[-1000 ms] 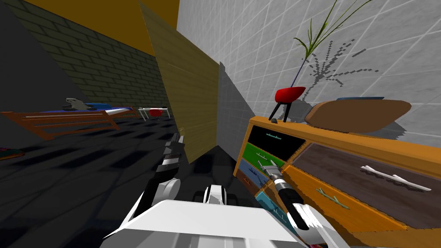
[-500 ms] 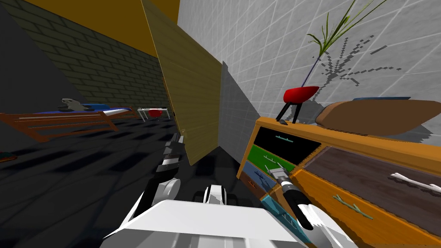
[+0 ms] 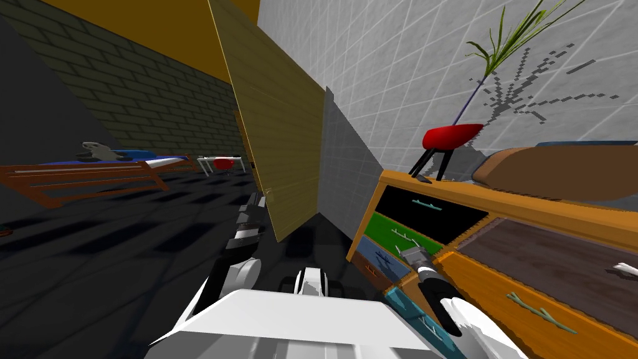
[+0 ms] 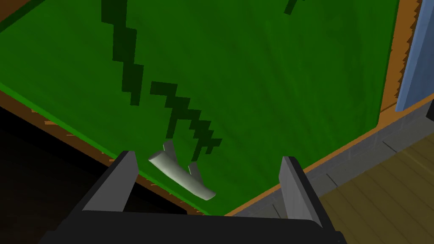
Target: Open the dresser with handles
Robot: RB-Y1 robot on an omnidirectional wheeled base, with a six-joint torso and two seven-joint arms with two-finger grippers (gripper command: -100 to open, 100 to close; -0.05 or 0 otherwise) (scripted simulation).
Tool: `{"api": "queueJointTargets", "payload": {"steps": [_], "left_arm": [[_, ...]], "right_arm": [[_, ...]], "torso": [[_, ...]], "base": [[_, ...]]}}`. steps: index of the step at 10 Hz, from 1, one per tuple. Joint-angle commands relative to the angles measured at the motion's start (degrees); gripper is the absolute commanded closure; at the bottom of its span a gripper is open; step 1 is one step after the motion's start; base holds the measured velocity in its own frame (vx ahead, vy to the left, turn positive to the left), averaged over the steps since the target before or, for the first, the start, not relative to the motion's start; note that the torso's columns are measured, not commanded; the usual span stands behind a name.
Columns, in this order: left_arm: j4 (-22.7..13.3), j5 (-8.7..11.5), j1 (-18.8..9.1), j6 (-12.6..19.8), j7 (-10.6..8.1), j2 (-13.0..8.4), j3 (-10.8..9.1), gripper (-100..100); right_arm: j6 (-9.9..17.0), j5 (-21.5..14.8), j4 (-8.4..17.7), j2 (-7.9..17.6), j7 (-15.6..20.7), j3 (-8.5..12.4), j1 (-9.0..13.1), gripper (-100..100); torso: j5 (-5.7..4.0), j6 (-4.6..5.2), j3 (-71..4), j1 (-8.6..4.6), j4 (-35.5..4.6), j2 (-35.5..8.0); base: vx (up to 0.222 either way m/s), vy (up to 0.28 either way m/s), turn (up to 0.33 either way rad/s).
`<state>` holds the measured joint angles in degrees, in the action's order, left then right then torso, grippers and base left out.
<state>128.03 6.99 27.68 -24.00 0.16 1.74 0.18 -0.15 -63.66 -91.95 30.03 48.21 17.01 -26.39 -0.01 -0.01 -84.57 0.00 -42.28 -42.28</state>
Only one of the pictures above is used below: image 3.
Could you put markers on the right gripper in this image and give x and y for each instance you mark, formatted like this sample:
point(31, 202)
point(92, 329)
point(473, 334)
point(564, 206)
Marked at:
point(414, 259)

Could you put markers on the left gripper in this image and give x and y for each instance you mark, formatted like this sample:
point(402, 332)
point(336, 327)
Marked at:
point(250, 212)

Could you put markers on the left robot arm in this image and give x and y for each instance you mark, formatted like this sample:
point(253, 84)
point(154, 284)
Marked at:
point(222, 279)

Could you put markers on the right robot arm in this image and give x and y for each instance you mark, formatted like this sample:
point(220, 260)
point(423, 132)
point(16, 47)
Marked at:
point(448, 299)

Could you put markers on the green drawer front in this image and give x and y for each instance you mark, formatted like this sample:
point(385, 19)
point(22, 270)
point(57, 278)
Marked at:
point(384, 239)

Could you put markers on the black drawer front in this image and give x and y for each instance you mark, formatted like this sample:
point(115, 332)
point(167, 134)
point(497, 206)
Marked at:
point(408, 219)

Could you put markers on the blue drawer front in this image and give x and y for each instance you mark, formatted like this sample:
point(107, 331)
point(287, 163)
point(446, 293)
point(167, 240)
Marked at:
point(371, 252)

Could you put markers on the red chair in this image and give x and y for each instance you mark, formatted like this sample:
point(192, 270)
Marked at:
point(223, 163)

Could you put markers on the teal drawer front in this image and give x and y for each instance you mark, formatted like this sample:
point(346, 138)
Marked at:
point(401, 304)

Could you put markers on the white table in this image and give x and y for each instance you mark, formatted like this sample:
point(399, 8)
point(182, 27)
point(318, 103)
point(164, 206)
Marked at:
point(207, 160)

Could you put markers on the yellow door leaf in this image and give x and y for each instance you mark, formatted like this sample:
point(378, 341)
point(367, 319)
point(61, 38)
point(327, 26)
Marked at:
point(274, 124)

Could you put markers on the orange drawer front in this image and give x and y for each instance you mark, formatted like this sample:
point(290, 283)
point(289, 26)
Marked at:
point(488, 294)

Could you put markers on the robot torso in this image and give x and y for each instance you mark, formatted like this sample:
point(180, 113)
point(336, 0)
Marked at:
point(279, 324)

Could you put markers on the green plant in red pot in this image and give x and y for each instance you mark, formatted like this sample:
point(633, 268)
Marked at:
point(448, 137)

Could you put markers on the orange wooden dresser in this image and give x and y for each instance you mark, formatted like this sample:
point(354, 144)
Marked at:
point(538, 209)

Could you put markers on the brown rounded object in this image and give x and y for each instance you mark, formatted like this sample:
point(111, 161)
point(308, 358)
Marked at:
point(558, 172)

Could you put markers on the brown wooden bed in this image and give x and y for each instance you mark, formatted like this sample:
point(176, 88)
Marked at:
point(75, 177)

